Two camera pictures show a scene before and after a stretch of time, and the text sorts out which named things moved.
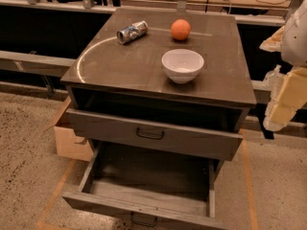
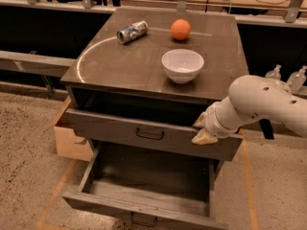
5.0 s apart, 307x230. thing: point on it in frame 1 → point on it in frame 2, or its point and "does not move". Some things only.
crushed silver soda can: [135, 30] does not move
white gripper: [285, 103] → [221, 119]
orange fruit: [180, 29] does not move
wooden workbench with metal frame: [262, 2] does not move
